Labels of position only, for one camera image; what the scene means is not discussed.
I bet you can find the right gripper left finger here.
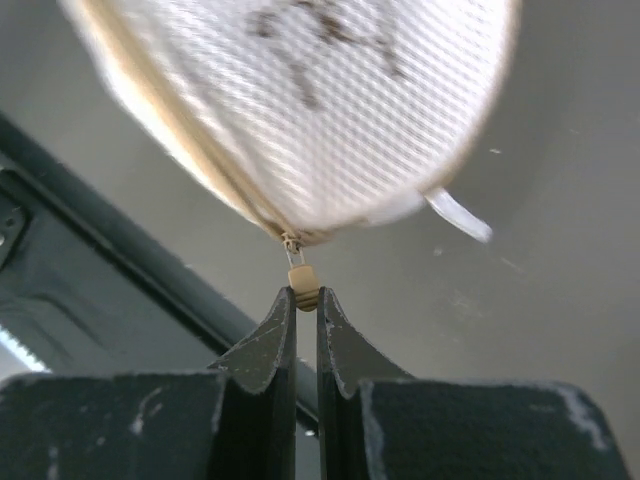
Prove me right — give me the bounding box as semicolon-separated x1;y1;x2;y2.
1;288;296;479

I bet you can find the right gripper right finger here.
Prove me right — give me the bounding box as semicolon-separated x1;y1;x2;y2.
317;288;630;479

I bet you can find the beige zipper pull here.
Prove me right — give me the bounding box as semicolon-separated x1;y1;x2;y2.
282;233;320;312

